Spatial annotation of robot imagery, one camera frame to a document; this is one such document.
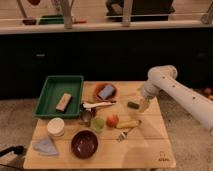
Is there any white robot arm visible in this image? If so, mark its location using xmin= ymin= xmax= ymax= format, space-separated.
xmin=141 ymin=65 xmax=213 ymax=133

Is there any small metal cup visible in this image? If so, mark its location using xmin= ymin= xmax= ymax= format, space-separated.
xmin=80 ymin=110 xmax=92 ymax=123

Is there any yellow banana toy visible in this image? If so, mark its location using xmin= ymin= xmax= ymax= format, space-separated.
xmin=116 ymin=120 xmax=142 ymax=129

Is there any metal fork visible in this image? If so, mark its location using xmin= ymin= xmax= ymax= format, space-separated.
xmin=117 ymin=128 xmax=134 ymax=142

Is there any orange tomato toy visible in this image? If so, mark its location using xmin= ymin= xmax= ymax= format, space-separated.
xmin=106 ymin=114 xmax=119 ymax=127

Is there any orange bowl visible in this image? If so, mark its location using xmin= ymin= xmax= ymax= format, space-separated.
xmin=93 ymin=83 xmax=117 ymax=101

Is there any white spatula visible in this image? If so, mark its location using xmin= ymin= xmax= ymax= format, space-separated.
xmin=83 ymin=102 xmax=115 ymax=109

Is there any dark red bowl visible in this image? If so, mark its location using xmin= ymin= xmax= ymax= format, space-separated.
xmin=71 ymin=130 xmax=98 ymax=159

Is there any wooden block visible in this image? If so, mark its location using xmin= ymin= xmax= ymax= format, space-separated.
xmin=56 ymin=93 xmax=72 ymax=112

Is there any green plastic tray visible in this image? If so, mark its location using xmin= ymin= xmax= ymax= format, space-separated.
xmin=34 ymin=75 xmax=84 ymax=119

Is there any white round container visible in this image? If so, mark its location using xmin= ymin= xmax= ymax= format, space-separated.
xmin=47 ymin=117 xmax=65 ymax=137

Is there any blue folded cloth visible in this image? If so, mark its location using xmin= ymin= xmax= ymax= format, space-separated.
xmin=33 ymin=137 xmax=59 ymax=156

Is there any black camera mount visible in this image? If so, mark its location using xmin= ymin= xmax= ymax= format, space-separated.
xmin=0 ymin=145 xmax=25 ymax=157

